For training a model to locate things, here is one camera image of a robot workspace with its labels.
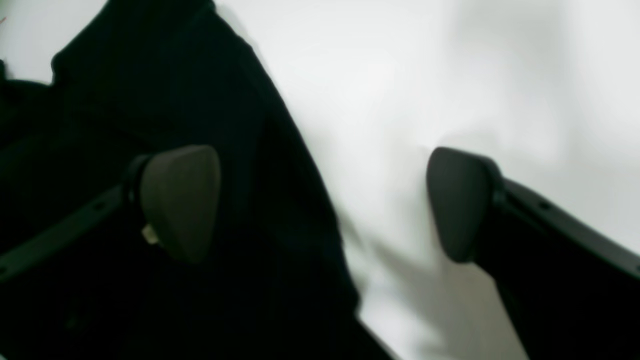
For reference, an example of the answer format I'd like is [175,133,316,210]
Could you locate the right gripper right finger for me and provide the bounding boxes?
[426,146,640,360]

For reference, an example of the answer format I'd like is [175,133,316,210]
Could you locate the black t-shirt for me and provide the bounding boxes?
[1,0,391,360]

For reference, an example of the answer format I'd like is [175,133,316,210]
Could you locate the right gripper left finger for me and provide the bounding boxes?
[1,145,222,283]

